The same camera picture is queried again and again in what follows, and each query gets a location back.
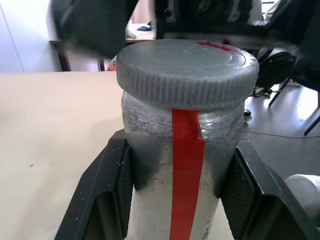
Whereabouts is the grey ribbed screw lid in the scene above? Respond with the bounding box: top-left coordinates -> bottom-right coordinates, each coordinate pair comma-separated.
116,39 -> 260,110

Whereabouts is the clear plastic jar red tape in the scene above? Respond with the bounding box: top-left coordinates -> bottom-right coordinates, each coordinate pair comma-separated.
121,89 -> 245,240

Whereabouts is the white plastic cylinder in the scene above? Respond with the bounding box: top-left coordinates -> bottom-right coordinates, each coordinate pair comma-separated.
284,174 -> 320,219

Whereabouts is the black chair with dark cover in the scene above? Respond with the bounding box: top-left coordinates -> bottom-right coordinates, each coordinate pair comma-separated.
262,0 -> 320,137

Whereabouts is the white floor cable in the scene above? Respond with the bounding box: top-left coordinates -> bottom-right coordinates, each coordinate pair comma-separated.
243,126 -> 320,138

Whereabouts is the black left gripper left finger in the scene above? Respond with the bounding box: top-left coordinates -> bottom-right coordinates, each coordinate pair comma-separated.
53,129 -> 134,240

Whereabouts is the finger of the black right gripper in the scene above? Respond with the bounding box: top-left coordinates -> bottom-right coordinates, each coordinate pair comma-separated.
51,0 -> 141,59
162,31 -> 301,49

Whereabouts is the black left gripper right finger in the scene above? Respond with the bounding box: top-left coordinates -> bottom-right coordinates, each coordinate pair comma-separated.
220,140 -> 320,240

